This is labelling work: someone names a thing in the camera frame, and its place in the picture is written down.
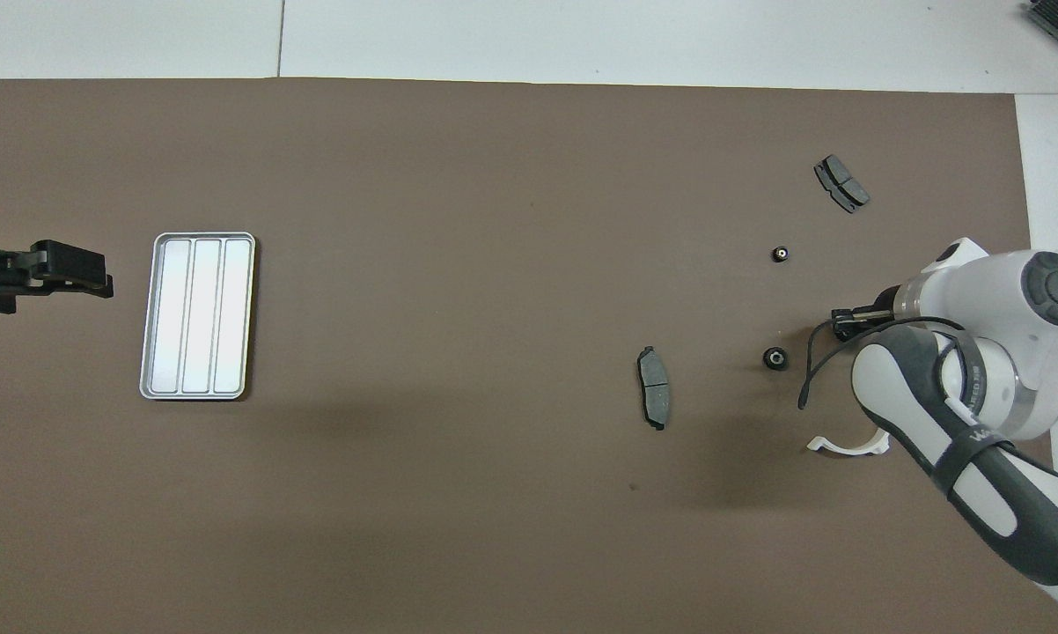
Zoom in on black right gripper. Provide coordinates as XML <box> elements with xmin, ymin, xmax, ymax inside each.
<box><xmin>832</xmin><ymin>299</ymin><xmax>900</xmax><ymax>343</ymax></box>

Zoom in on silver metal tray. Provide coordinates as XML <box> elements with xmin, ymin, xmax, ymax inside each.
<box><xmin>139</xmin><ymin>232</ymin><xmax>257</xmax><ymax>402</ymax></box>

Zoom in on stacked grey brake pads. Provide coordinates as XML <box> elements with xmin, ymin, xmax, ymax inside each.
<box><xmin>813</xmin><ymin>154</ymin><xmax>871</xmax><ymax>215</ymax></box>

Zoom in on single grey brake pad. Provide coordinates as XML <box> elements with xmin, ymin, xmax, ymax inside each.
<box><xmin>636</xmin><ymin>345</ymin><xmax>672</xmax><ymax>431</ymax></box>

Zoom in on brown table mat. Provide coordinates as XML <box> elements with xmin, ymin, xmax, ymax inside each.
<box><xmin>0</xmin><ymin>77</ymin><xmax>1058</xmax><ymax>634</ymax></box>

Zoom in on white curved plastic bracket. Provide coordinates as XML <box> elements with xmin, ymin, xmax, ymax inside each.
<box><xmin>806</xmin><ymin>430</ymin><xmax>891</xmax><ymax>457</ymax></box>

